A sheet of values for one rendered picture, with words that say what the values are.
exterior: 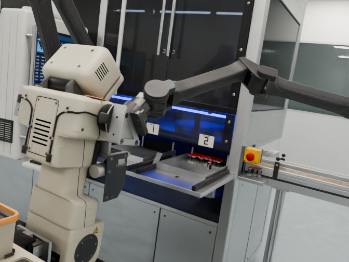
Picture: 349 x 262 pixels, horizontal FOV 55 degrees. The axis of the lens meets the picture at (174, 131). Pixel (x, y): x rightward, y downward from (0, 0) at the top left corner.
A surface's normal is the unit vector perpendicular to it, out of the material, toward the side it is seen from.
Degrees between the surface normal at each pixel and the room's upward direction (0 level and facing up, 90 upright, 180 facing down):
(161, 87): 42
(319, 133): 90
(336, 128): 90
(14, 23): 90
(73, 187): 90
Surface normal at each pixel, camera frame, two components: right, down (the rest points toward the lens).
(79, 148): 0.84, 0.19
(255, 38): -0.49, 0.07
